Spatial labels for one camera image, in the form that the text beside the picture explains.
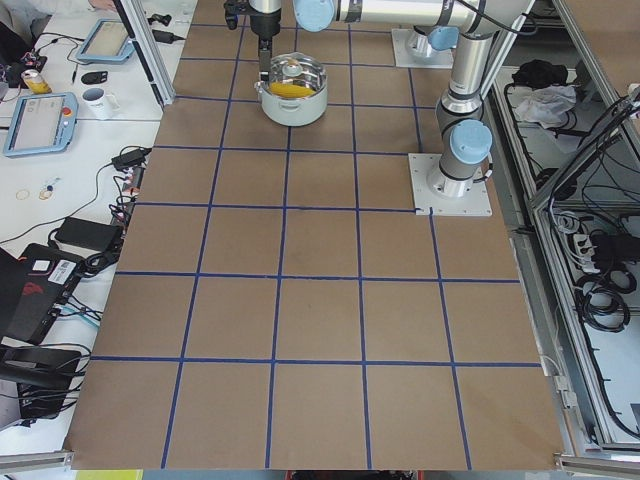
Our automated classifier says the glass pot lid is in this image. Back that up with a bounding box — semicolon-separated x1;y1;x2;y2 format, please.
264;52;327;96

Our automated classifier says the black power adapter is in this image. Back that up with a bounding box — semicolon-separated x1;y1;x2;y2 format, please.
111;147;152;171

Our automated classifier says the lower teach pendant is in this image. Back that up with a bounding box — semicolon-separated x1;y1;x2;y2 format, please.
3;92;78;157

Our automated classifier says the coiled black cable bundle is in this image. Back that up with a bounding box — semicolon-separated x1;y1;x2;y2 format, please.
574;269;632;334

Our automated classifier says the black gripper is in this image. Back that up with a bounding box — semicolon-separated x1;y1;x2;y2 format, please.
224;0;281;82

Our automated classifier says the white mug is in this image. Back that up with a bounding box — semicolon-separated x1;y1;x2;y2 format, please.
82;87;120;120

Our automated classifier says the black laptop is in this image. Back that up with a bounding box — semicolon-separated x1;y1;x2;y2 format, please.
1;243;84;345

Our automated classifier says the yellow corn cob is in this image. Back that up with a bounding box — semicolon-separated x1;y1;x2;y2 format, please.
269;82;316;99

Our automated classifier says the pale green cooking pot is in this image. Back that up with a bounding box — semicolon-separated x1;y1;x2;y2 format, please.
255;75;328;127

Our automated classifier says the teach pendant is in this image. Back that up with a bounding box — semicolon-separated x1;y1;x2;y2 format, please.
76;19;135;64
3;92;78;157

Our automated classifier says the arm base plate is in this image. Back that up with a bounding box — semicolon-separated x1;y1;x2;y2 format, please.
408;153;492;217
391;26;459;69

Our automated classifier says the upper teach pendant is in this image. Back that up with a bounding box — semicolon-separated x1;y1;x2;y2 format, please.
76;19;135;64

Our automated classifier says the aluminium frame post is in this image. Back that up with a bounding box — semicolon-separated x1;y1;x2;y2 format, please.
114;0;176;108

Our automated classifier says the yellow drink can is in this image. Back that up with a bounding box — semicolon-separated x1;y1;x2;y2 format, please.
21;69;52;95

